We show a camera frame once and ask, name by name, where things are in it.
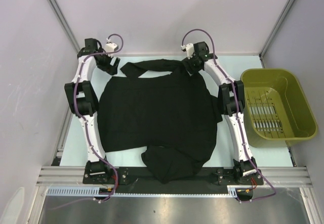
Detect olive green plastic tub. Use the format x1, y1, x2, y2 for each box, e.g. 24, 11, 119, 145
240, 68, 318, 148

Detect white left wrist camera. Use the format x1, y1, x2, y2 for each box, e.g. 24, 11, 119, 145
103, 38, 119, 53

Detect slotted grey cable duct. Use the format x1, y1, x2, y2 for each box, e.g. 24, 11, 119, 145
47, 186, 238, 197

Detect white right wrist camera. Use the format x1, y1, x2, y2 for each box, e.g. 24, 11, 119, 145
181, 43, 195, 59

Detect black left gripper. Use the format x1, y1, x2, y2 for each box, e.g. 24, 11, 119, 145
97, 48, 120, 76

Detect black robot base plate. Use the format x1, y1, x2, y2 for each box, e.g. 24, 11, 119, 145
83, 166, 264, 201

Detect black long sleeve shirt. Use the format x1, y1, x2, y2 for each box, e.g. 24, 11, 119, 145
97, 59, 222, 184

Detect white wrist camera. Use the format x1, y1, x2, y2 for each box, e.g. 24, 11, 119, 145
181, 43, 195, 59
103, 38, 119, 53

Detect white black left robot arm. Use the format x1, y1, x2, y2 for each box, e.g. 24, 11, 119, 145
64, 38, 120, 185

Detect aluminium frame rail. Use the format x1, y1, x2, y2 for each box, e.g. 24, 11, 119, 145
36, 166, 313, 188

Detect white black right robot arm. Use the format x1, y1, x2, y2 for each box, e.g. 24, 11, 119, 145
181, 42, 257, 184

